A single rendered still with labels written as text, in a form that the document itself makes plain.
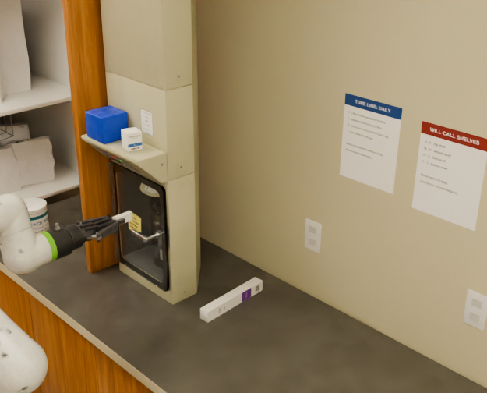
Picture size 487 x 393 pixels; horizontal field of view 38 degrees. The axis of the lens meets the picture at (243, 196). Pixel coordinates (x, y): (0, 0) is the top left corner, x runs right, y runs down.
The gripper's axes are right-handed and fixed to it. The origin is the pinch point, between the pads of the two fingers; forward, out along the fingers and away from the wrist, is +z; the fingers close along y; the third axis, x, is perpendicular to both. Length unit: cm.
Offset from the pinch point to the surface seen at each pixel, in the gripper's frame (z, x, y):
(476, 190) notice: 58, -21, -88
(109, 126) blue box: 7.0, -25.3, 14.5
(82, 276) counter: 2.3, 37.3, 33.0
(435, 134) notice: 58, -34, -73
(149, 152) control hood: 11.1, -19.8, -0.7
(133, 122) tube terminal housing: 15.2, -25.2, 12.7
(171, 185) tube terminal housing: 16.3, -8.2, -4.7
